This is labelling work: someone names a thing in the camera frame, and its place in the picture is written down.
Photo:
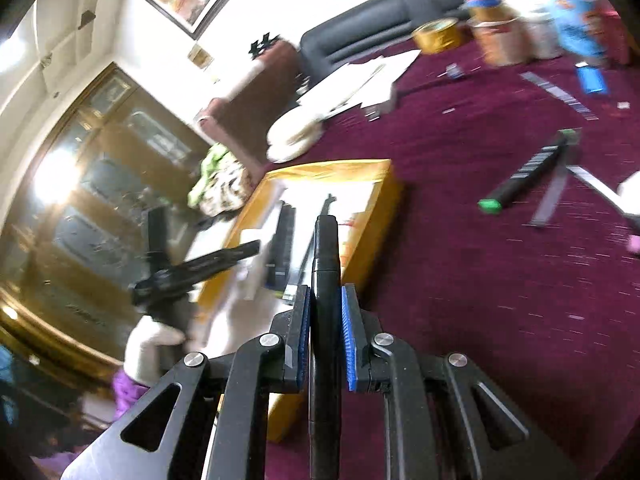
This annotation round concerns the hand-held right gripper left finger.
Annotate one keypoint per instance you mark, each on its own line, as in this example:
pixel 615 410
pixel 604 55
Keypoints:
pixel 300 340

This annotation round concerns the white jar with grey lid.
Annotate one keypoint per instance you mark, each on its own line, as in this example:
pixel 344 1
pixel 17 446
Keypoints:
pixel 537 27

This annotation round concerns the clear jar with cartoon label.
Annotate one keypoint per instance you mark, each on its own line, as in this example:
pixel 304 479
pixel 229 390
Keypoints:
pixel 575 20

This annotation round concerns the wooden glass-door cabinet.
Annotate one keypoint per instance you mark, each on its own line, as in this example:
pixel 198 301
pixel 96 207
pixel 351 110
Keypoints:
pixel 100 185

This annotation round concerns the black spiky ornament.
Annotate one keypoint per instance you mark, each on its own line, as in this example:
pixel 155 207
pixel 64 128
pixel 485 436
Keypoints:
pixel 265 44

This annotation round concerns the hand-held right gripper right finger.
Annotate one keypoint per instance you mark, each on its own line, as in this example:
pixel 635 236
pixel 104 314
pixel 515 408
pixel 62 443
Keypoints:
pixel 350 340

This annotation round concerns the silver metal pen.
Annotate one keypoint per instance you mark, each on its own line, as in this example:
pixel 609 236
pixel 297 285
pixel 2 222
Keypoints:
pixel 555 92

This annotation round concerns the white paper sheets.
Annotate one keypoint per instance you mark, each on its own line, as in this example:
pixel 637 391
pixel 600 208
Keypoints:
pixel 365 77

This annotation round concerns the clear plastic jar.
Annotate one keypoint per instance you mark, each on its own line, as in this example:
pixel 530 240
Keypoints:
pixel 500 42

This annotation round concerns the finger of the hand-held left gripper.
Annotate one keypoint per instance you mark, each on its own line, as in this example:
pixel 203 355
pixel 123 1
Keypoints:
pixel 225 256
pixel 157 232

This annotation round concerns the white cushion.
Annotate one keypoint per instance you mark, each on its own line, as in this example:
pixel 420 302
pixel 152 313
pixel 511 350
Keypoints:
pixel 292 135

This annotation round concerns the brown chair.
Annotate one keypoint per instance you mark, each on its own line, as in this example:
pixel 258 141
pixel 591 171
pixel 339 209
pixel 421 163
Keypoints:
pixel 245 110

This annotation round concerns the yellow cardboard box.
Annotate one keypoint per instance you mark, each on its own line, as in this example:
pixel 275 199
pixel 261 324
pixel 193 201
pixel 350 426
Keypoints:
pixel 370 210

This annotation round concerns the long black marker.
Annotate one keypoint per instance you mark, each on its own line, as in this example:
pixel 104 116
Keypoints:
pixel 325 270

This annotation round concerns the yellow tape roll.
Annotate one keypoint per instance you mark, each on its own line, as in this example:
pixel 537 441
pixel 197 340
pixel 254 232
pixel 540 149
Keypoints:
pixel 440 37

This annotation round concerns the black sofa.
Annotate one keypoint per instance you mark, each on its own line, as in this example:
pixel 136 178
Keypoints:
pixel 370 25

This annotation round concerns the person's left hand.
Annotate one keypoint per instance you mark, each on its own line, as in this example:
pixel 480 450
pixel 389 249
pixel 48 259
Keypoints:
pixel 147 350

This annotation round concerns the jar with red lid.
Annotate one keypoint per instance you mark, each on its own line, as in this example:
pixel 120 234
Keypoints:
pixel 482 2

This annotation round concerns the green patterned cloth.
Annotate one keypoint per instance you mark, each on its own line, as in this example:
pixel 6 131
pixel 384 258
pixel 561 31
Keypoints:
pixel 215 185

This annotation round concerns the black marker with green caps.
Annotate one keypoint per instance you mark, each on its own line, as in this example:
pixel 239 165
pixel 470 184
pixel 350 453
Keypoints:
pixel 530 170

